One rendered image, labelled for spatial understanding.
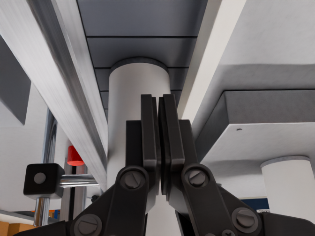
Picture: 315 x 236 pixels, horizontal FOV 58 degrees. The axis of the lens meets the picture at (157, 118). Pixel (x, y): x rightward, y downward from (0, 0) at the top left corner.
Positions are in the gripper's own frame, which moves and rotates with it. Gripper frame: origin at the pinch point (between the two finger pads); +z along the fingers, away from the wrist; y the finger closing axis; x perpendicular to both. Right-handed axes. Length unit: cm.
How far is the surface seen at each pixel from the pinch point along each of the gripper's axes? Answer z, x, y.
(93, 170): 4.0, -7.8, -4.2
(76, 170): 28, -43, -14
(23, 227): 110, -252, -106
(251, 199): 25, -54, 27
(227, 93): 19.9, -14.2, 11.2
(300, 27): 16.2, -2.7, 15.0
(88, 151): 2.4, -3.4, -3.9
